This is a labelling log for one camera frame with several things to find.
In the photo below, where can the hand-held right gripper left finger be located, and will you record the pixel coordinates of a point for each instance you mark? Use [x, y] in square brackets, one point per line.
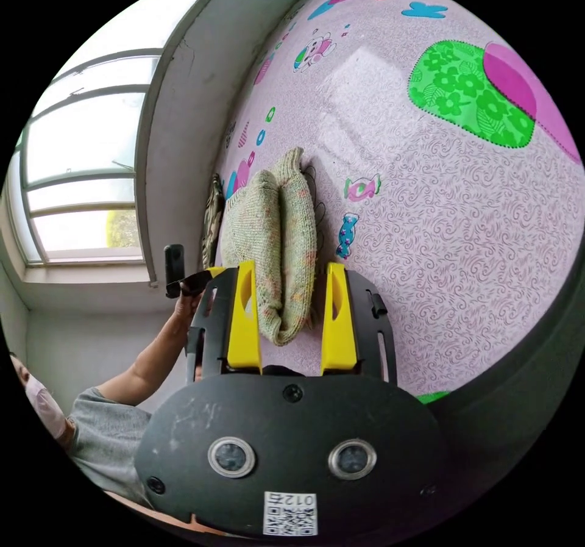
[244, 327]

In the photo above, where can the window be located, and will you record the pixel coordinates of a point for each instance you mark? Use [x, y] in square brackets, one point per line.
[82, 153]

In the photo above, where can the bed with pink printed sheet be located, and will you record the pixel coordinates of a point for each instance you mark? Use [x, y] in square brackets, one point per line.
[448, 245]

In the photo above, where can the person's left forearm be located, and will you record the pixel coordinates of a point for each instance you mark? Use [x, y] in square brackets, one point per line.
[146, 364]

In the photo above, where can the person's body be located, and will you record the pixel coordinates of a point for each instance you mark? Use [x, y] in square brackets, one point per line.
[100, 437]

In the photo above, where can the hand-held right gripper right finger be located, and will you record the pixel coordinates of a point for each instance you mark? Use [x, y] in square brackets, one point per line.
[339, 332]

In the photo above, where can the person's left hand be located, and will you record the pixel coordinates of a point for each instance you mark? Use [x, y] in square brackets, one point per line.
[186, 308]

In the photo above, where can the light green sweater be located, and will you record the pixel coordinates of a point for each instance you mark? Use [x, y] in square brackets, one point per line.
[292, 231]

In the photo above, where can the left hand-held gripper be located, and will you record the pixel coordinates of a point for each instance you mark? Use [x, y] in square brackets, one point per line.
[189, 282]

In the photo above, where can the brown patterned garment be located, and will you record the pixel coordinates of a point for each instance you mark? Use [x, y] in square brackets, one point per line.
[212, 222]

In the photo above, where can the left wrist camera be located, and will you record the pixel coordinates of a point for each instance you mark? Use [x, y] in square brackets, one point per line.
[173, 263]

